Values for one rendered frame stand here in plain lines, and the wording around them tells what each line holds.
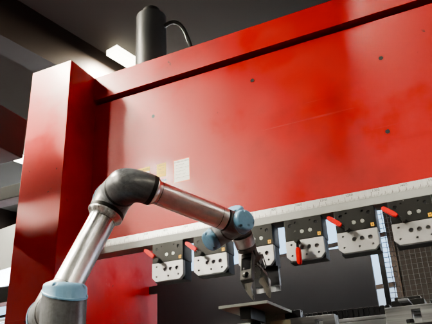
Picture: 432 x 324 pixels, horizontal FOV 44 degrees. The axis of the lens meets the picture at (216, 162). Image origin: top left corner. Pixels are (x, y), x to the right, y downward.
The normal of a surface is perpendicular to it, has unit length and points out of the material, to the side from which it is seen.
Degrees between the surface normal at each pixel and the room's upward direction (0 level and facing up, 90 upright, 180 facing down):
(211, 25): 180
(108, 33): 180
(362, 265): 90
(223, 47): 90
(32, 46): 90
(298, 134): 90
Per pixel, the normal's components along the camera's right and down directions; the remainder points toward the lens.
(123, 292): 0.90, -0.22
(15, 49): 0.04, 0.91
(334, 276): -0.43, -0.36
